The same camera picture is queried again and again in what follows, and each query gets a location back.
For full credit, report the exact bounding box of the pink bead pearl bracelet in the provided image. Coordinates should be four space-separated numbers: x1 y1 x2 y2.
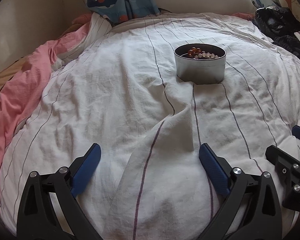
193 51 220 60

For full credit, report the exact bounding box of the amber bead bracelet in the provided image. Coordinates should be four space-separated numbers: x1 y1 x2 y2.
187 47 203 59

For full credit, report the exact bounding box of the pink blanket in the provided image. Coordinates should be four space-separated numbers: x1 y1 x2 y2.
0 14 92 167

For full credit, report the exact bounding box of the black jacket pile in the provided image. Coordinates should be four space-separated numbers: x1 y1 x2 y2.
253 6 300 59

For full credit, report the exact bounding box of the round silver metal tin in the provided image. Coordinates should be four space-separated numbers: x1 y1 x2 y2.
174 43 226 85

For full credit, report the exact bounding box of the brown cloth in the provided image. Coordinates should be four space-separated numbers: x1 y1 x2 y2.
0 57 27 91

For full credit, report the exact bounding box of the white striped duvet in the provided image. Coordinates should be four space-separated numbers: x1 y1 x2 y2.
0 13 300 239

